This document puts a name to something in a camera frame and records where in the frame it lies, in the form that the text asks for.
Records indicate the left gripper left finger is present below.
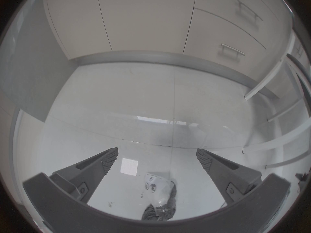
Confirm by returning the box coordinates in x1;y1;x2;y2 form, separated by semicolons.
49;148;119;204

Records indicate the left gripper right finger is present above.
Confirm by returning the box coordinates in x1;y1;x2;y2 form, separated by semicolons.
196;148;263;205

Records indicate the crumpled black plastic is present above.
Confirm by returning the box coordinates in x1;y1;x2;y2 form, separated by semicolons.
142;180;177;222

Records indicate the clear printed wrapper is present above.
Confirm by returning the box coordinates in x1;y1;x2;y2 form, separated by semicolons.
145;171;176;209

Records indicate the grey padded chair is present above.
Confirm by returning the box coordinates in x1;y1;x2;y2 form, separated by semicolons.
242;31;311;170

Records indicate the white wardrobe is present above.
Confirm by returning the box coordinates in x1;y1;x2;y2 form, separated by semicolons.
42;0;295;99

